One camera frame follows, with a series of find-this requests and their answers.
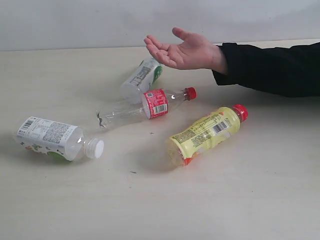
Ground open bare human hand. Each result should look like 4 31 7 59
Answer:
144 27 228 75

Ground white green label bottle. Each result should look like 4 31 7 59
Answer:
120 57 163 104

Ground clear red label bottle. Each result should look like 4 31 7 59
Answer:
96 87 197 131

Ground yellow red cap bottle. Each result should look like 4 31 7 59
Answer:
166 104 248 166

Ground white cap label bottle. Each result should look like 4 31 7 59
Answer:
14 116 105 162

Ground black sleeved forearm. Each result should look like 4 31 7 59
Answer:
212 43 320 98

